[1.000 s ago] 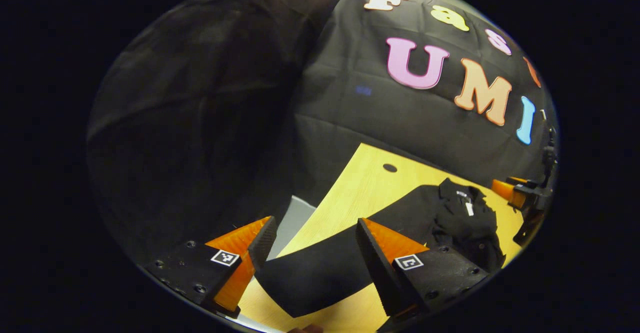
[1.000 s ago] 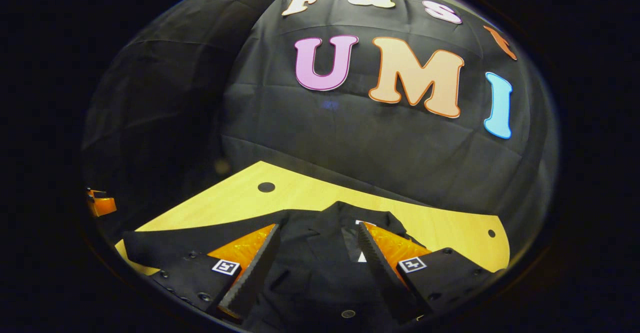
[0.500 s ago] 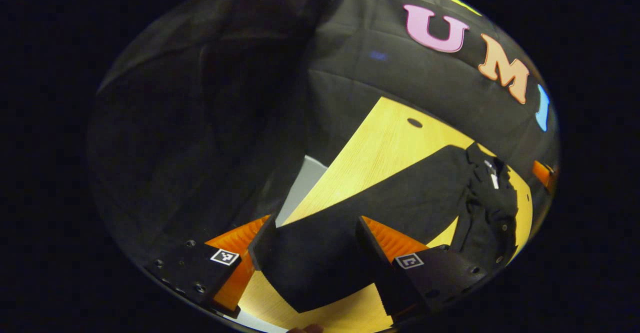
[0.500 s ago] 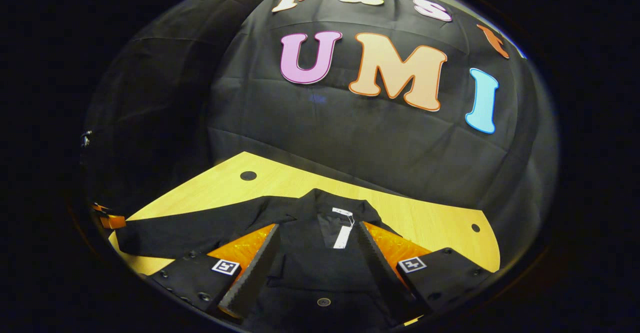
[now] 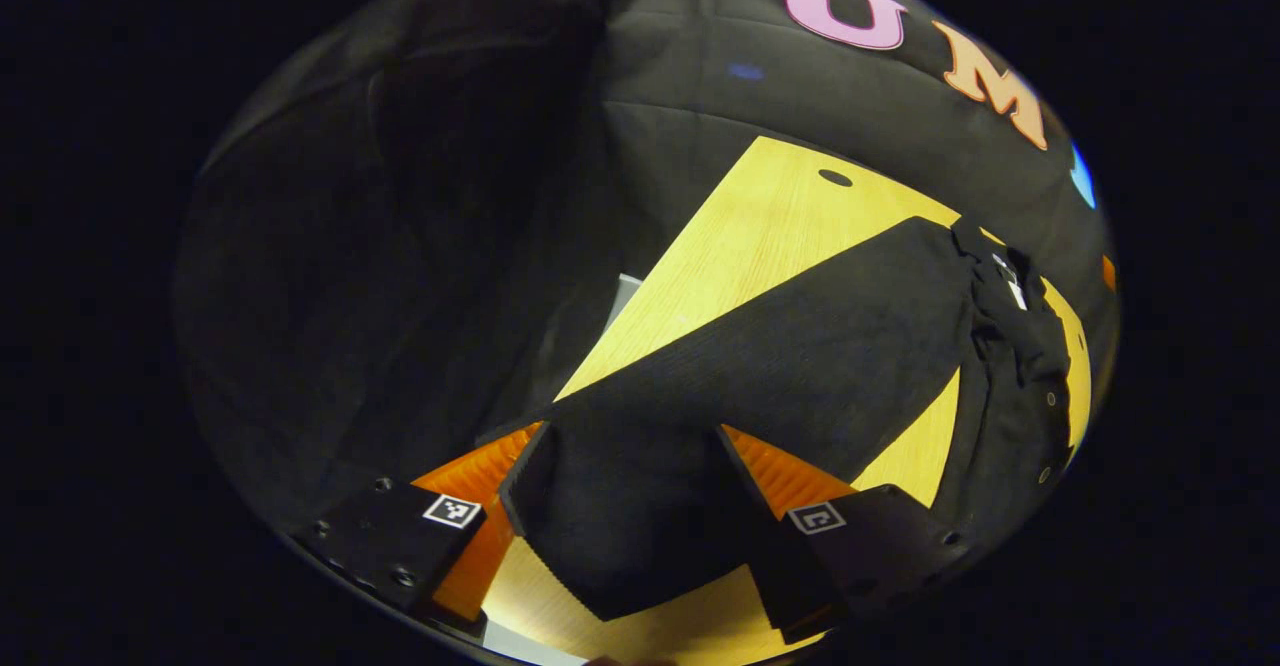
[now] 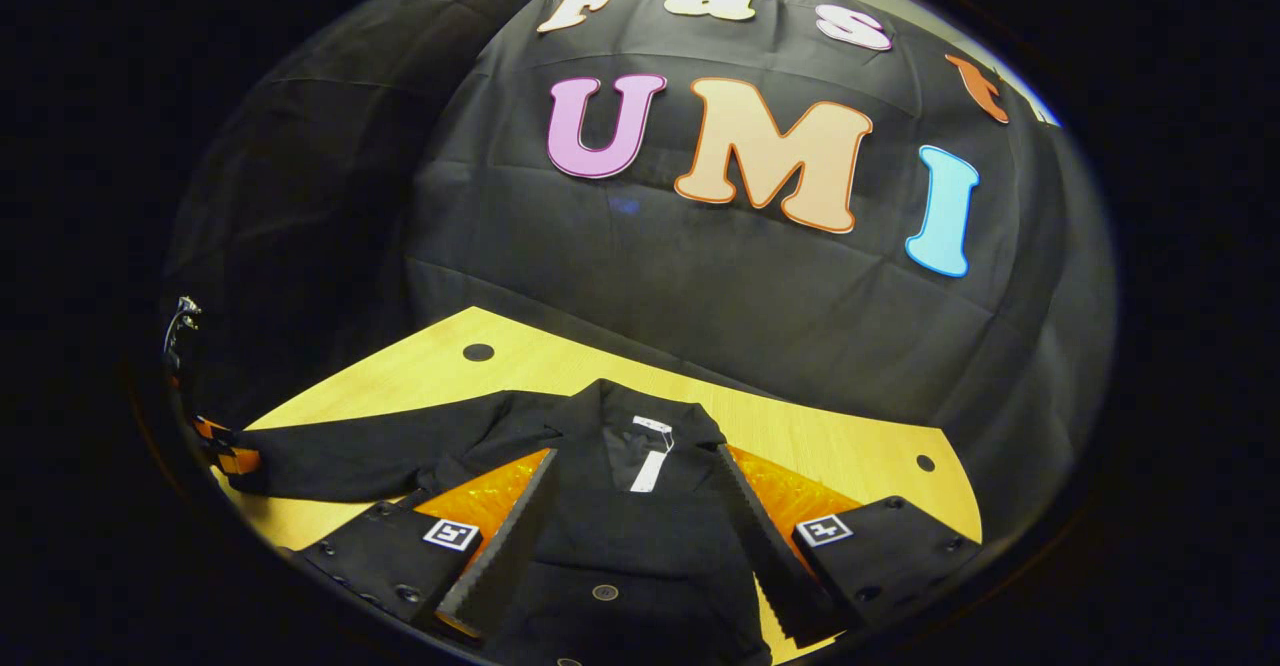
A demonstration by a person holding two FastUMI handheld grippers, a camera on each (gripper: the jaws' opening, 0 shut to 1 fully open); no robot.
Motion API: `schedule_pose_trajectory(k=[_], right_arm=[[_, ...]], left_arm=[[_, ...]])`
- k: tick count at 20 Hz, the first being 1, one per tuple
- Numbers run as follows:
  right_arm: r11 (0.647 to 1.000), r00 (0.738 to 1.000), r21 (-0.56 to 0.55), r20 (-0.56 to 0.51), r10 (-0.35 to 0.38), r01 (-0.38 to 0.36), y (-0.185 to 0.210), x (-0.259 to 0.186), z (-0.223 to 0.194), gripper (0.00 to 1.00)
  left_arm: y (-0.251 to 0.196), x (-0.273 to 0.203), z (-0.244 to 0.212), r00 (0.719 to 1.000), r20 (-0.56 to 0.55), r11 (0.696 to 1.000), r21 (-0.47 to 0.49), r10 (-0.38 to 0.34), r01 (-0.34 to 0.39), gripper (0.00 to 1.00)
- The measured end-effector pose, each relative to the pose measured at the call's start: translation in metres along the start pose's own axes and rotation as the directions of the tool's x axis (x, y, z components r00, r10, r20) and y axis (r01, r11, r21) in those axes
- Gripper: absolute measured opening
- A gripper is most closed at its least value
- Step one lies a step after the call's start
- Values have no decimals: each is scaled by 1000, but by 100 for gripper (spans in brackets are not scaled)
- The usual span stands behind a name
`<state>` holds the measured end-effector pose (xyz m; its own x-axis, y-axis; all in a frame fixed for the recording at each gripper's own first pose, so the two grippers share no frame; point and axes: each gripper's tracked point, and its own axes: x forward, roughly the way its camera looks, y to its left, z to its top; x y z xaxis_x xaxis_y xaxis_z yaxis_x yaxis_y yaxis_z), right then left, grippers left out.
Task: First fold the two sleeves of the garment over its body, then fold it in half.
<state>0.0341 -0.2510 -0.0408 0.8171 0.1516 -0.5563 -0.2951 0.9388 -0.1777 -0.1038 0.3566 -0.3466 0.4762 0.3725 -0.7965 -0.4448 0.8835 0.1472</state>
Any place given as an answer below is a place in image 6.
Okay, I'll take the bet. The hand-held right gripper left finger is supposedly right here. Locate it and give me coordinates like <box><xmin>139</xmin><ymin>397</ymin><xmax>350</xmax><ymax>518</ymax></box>
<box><xmin>295</xmin><ymin>448</ymin><xmax>559</xmax><ymax>642</ymax></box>

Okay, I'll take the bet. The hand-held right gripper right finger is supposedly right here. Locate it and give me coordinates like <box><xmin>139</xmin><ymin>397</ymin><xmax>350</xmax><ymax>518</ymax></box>
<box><xmin>715</xmin><ymin>443</ymin><xmax>983</xmax><ymax>649</ymax></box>

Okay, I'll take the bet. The black button shirt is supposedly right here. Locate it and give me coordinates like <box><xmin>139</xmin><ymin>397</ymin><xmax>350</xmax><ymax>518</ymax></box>
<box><xmin>215</xmin><ymin>378</ymin><xmax>801</xmax><ymax>666</ymax></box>

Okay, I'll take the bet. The black backdrop cloth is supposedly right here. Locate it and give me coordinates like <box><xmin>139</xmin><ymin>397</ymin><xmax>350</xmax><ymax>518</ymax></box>
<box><xmin>160</xmin><ymin>0</ymin><xmax>1119</xmax><ymax>547</ymax></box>

